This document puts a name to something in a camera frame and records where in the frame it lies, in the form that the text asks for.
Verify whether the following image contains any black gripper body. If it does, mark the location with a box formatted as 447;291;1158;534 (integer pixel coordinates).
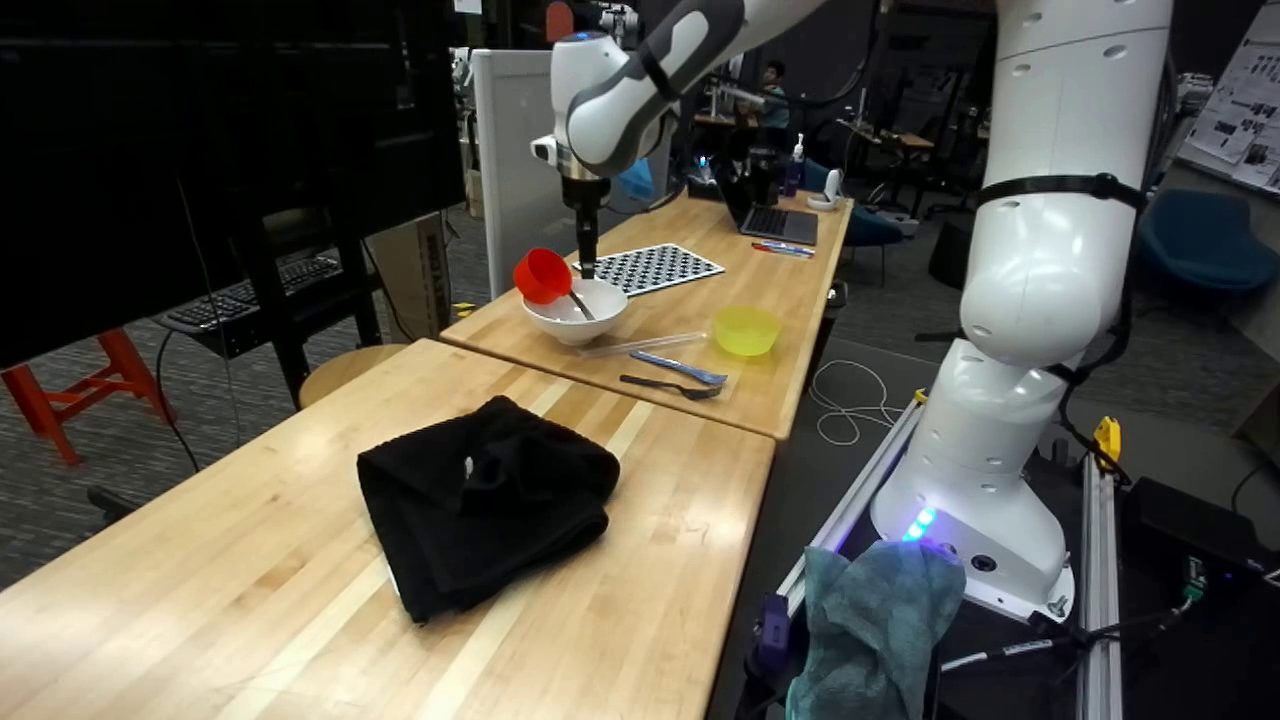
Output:
556;170;610;239

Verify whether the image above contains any small orange pot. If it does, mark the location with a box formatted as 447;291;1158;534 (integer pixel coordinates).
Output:
506;242;598;323

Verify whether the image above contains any white bowl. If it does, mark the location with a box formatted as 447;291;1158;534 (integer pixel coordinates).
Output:
519;271;631;353

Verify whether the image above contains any yellow plastic bowl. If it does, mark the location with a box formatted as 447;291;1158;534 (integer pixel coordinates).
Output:
709;303;786;363

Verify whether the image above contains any checkerboard calibration board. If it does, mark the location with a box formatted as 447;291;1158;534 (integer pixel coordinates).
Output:
583;239;726;300

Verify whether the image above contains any white partition panel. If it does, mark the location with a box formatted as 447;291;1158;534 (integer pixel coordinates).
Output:
470;43;590;300

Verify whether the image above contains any cardboard box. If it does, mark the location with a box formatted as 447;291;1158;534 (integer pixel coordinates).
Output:
358;213;454;342

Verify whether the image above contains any grey laptop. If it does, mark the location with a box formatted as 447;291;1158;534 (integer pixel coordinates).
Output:
715;156;818;252

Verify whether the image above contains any black folded cloth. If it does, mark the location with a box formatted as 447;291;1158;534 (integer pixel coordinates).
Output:
350;392;625;629

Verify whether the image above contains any round wooden stool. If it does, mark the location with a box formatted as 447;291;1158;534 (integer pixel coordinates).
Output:
291;338;411;407

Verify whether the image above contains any black chair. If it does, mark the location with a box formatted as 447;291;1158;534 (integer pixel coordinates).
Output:
157;194;392;405

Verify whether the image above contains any teal cloth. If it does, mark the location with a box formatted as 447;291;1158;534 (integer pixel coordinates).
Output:
778;534;973;720

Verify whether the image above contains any red metal stool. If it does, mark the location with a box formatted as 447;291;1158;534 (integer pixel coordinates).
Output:
0;318;173;471

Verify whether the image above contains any yellow clamp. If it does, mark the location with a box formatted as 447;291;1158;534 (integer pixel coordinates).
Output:
1086;413;1129;471

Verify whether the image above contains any blue office chair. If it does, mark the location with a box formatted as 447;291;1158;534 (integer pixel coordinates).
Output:
1140;180;1280;300

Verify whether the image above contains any black control box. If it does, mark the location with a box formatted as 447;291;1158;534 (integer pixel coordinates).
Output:
1122;471;1268;572

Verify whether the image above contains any white poster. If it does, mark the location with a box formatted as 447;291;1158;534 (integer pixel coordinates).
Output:
1177;0;1280;198

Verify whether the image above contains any white floor cable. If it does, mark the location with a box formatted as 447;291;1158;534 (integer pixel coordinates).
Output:
804;356;913;453

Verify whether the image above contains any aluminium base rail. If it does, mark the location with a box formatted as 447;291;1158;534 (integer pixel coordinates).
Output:
770;388;933;618
1072;453;1133;720

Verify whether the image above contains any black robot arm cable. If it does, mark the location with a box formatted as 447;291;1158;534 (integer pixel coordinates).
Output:
953;169;1151;487

